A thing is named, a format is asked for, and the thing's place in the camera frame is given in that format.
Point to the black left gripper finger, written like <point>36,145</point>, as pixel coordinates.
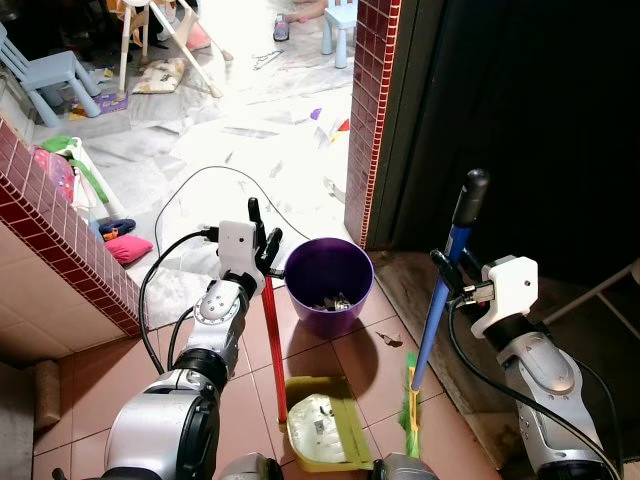
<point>256,225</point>
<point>273,250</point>

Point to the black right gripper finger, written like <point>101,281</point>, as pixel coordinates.
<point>459,290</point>
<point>448,263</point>

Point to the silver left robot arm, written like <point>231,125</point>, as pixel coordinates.
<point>225,310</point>

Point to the small floor debris piece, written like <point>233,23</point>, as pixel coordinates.
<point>390,340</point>

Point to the purple plastic bucket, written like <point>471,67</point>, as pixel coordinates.
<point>300,270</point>

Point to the crumpled paper trash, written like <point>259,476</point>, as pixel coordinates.
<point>332,302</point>

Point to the small purple paper scrap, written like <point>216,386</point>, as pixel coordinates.
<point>315,115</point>

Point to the red cushion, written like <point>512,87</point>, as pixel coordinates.
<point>128,250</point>

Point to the dark blue slipper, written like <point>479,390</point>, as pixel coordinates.
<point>116,228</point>

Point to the white paper trash pile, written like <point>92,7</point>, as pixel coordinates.
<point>320,425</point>

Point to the white plastic kids table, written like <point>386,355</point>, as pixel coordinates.
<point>100,185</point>

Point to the patterned flat cushion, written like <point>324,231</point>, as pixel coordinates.
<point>160,76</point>

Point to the grey right robot leg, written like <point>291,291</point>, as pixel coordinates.
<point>405,468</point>

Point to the grey robot leg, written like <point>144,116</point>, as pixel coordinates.
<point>250,468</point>
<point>405,468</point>

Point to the grey left robot leg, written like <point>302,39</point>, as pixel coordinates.
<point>250,468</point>

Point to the purple picture book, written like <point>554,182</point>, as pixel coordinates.
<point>100,105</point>

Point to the pink child backpack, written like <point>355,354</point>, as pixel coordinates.
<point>55,175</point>

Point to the green cloth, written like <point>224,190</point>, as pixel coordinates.
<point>62,143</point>

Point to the person bare leg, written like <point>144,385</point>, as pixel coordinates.
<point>305,10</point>

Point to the light blue plastic child chair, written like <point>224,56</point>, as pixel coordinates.
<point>340,20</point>

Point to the white wooden high chair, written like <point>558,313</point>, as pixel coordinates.
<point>150,25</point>

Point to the grey-blue plastic child chair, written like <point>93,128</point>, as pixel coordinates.
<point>55,72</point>

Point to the brown cylinder object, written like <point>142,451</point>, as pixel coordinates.
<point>47,395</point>

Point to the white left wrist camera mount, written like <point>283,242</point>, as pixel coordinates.
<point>238,245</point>

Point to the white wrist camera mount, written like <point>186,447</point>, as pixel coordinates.
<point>510,285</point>
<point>238,245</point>

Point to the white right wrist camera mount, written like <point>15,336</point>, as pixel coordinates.
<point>510,285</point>

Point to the dark door frame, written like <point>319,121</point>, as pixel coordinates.
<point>405,120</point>

